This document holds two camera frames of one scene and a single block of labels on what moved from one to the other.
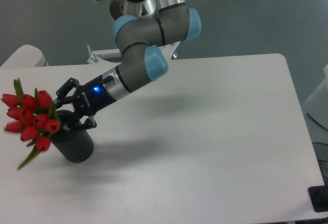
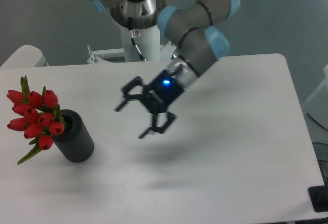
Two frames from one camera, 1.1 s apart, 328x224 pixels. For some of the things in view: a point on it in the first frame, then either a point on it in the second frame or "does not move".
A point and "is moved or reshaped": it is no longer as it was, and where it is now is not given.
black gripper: [91, 97] -> [157, 97]
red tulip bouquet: [34, 119] is moved or reshaped
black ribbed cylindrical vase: [76, 145] does not move
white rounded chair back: [26, 56] does not move
